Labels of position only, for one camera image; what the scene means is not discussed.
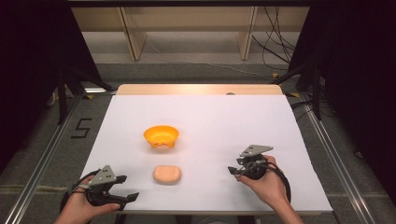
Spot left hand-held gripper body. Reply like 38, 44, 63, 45
85, 164, 127, 210

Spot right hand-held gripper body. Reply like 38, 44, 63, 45
235, 144, 275, 181

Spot peach oval bread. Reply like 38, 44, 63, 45
152, 164, 182, 186

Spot orange plastic bowl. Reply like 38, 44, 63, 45
143, 124, 180, 149

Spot person's right hand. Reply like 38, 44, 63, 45
237, 154, 290, 210

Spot person's left hand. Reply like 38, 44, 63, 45
54, 175, 121, 224

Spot white table sheet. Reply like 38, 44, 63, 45
79, 94, 333, 214

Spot black metal stand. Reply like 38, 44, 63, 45
273, 60, 324, 121
55, 63, 114, 126

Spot black curtain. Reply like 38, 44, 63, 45
285, 0, 396, 198
0, 0, 105, 175

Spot beige wooden furniture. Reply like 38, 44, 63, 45
70, 6, 311, 63

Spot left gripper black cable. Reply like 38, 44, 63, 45
60, 169, 101, 214

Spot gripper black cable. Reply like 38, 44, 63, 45
262, 161, 292, 203
60, 169, 101, 214

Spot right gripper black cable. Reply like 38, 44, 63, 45
262, 161, 292, 203

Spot aluminium floor rail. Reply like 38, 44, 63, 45
3, 92, 86, 224
299, 92, 377, 224

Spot thin white floor cable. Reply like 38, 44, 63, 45
145, 39, 276, 81

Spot black floor cables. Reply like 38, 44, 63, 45
250, 6, 297, 72

